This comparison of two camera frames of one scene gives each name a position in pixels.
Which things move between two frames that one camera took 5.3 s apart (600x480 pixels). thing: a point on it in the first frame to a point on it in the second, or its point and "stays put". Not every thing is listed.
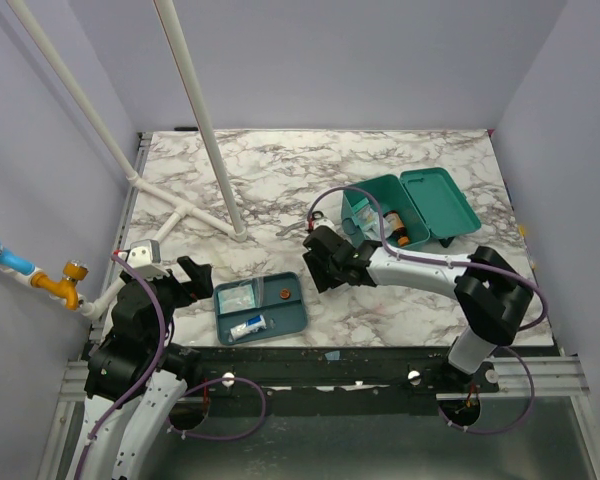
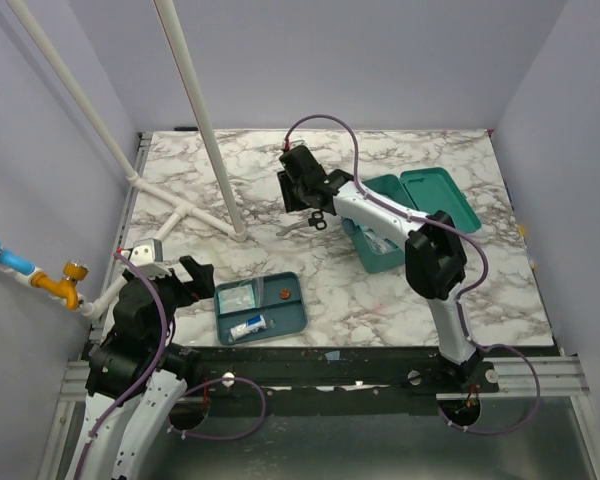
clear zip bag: [257, 284] stays put
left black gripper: [200, 276] stays put
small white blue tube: [256, 324] stays put
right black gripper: [325, 260] to [290, 192]
